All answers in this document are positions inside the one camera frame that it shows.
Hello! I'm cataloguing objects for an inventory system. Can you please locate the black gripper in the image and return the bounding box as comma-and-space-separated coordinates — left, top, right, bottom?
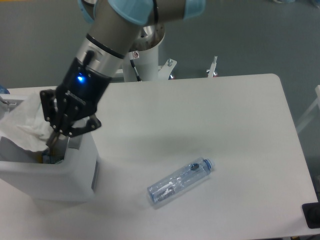
39, 58, 112, 148

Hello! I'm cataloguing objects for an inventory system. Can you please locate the black cable on pedestal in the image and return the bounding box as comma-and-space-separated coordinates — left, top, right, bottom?
128, 51, 143, 82

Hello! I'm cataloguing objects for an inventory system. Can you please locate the trash package inside bin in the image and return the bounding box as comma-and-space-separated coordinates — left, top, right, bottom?
36, 149, 65, 165

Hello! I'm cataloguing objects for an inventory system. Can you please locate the white frame at right edge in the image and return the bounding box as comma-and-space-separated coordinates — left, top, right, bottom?
295, 85, 320, 135

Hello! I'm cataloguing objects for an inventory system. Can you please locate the blue object at left edge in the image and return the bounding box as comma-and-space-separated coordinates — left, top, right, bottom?
0, 85, 10, 95

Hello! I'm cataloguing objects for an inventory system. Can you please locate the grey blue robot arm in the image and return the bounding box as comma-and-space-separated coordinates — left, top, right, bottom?
39, 0, 206, 149

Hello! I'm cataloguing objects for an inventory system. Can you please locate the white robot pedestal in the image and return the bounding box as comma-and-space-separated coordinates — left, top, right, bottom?
86, 22, 221, 85

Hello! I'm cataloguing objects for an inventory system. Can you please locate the clear plastic bottle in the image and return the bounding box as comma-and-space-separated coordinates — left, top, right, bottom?
146, 157, 216, 209

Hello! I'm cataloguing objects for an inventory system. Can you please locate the white trash can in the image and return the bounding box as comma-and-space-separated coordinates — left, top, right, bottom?
0, 94, 99, 202

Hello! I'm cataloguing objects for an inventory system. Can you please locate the white tissue paper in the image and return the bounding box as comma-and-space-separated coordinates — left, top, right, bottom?
0, 93, 53, 153

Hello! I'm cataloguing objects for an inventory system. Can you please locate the black device at table corner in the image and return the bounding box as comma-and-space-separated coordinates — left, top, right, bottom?
302, 202, 320, 229

